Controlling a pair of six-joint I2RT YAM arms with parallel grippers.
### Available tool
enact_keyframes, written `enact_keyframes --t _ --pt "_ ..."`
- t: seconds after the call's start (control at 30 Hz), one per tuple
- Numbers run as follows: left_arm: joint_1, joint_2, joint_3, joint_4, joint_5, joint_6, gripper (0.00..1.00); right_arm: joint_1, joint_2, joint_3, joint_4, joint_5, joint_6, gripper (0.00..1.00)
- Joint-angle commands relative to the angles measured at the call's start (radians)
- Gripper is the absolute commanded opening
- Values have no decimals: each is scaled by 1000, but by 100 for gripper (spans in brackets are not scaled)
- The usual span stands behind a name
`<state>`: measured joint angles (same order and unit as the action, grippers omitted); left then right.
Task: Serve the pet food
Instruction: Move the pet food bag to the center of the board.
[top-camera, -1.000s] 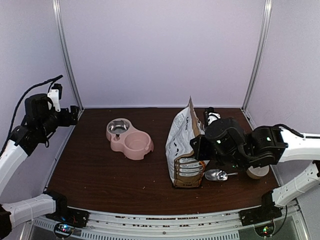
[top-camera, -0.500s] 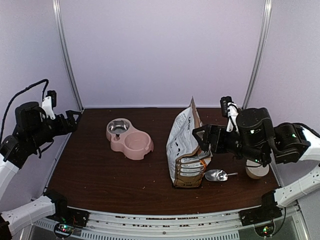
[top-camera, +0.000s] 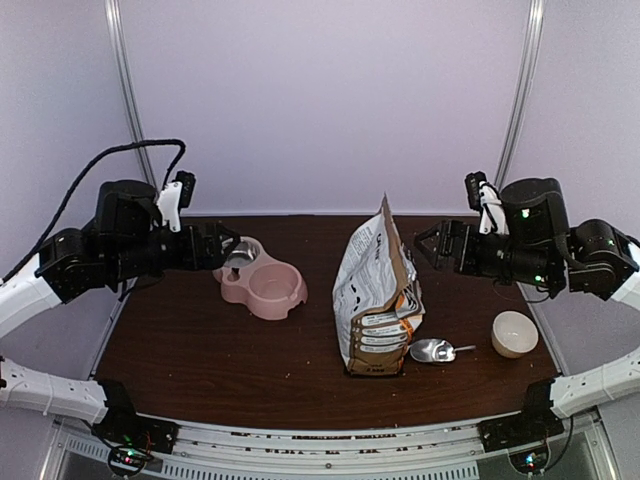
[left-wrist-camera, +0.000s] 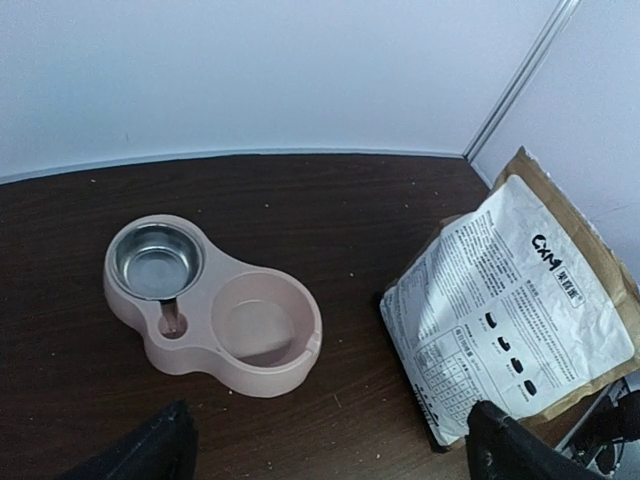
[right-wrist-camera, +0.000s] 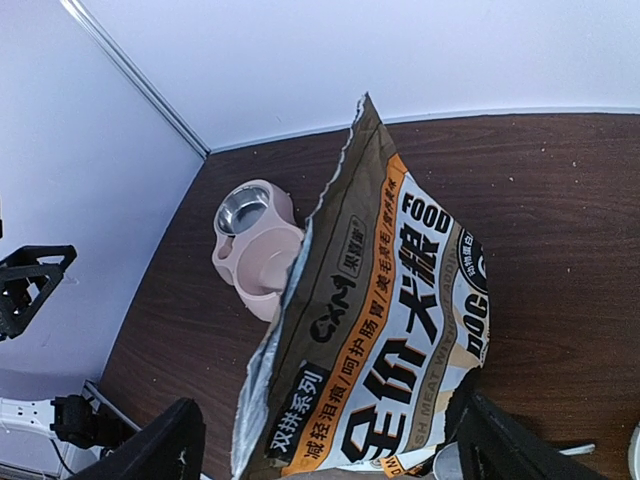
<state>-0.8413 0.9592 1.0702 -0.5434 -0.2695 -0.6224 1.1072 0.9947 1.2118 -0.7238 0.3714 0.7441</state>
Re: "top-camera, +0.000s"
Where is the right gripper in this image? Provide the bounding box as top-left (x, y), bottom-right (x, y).
top-left (415, 218), bottom-right (559, 290)

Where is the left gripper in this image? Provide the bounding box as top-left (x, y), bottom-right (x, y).
top-left (109, 219), bottom-right (240, 282)

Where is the pet food bag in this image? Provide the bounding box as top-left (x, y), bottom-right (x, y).
top-left (332, 198), bottom-right (426, 377)

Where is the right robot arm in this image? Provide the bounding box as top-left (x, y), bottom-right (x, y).
top-left (414, 172), bottom-right (639, 308)

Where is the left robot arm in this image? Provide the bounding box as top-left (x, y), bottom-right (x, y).
top-left (1, 172), bottom-right (240, 444)

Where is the pink double pet feeder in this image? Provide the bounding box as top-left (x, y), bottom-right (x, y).
top-left (213, 236), bottom-right (308, 321)

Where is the steel bowl insert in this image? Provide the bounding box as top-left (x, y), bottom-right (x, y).
top-left (224, 240), bottom-right (260, 268)

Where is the metal scoop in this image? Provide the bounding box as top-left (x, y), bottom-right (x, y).
top-left (409, 338), bottom-right (476, 364)

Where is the beige ceramic bowl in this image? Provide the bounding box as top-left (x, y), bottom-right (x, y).
top-left (491, 311), bottom-right (539, 359)

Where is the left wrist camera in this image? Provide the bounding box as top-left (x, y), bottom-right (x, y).
top-left (175, 170), bottom-right (196, 209)

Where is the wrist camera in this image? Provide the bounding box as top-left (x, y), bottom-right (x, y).
top-left (175, 170), bottom-right (196, 209)
top-left (464, 171), bottom-right (486, 212)

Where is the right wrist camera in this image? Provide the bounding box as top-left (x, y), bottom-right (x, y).
top-left (464, 171), bottom-right (486, 212)

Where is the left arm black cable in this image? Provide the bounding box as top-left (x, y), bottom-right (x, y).
top-left (0, 138), bottom-right (187, 281)

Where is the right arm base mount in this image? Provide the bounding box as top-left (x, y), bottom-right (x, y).
top-left (477, 378), bottom-right (565, 478)

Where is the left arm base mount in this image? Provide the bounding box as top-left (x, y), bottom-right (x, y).
top-left (88, 380), bottom-right (179, 479)

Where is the right aluminium frame post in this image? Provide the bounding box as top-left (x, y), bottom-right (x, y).
top-left (495, 0), bottom-right (546, 189)

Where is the aluminium frame post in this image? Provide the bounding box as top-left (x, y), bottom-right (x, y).
top-left (495, 0), bottom-right (546, 189)
top-left (103, 0), bottom-right (160, 186)

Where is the left aluminium frame post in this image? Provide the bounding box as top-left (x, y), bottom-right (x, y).
top-left (103, 0), bottom-right (160, 186)

